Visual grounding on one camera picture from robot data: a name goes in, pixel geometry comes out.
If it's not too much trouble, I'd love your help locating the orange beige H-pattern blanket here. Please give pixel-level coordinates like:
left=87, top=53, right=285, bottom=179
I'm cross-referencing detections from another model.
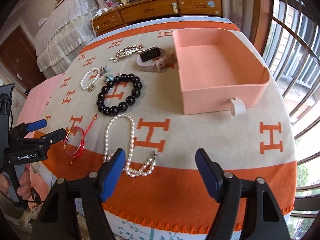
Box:
left=34, top=21, right=298, bottom=234

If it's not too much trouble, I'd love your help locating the wooden desk with drawers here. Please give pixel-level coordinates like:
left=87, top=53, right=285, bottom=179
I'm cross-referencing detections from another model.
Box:
left=92, top=0, right=222, bottom=36

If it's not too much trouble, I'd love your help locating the pink felt jewelry tray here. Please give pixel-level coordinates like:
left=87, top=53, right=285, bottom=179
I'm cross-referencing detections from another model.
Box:
left=172, top=28, right=270, bottom=116

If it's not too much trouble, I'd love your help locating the small white pearl bracelet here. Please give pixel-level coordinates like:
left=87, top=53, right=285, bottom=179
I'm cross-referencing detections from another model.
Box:
left=80, top=67, right=101, bottom=92

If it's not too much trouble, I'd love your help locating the person's left hand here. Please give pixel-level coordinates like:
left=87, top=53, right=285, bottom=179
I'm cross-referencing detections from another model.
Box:
left=0, top=164, right=31, bottom=200

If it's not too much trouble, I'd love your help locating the pink strap smart watch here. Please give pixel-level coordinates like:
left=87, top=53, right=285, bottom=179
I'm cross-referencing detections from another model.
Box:
left=136, top=47, right=176, bottom=73

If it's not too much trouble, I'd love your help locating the brown wooden door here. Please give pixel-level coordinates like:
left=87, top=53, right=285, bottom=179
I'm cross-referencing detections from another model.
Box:
left=1, top=27, right=46, bottom=92

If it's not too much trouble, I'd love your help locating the red string bracelet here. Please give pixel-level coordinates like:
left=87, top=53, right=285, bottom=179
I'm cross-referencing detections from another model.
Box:
left=62, top=114, right=98, bottom=165

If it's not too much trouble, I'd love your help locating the window with metal grille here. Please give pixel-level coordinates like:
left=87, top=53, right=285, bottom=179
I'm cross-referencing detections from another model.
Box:
left=261, top=0, right=320, bottom=230

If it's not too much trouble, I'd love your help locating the white lace covered furniture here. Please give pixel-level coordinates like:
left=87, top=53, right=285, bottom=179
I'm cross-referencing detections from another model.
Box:
left=34, top=0, right=98, bottom=79

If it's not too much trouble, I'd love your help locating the long white pearl necklace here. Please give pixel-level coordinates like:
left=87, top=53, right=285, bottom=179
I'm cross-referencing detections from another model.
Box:
left=102, top=114, right=158, bottom=178

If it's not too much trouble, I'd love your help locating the gold crystal chain bracelet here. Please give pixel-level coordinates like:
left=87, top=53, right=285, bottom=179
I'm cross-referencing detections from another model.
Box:
left=109, top=44, right=145, bottom=64

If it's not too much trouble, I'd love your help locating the black bead bracelet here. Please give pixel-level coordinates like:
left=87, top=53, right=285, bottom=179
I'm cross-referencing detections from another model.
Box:
left=96, top=73, right=143, bottom=117

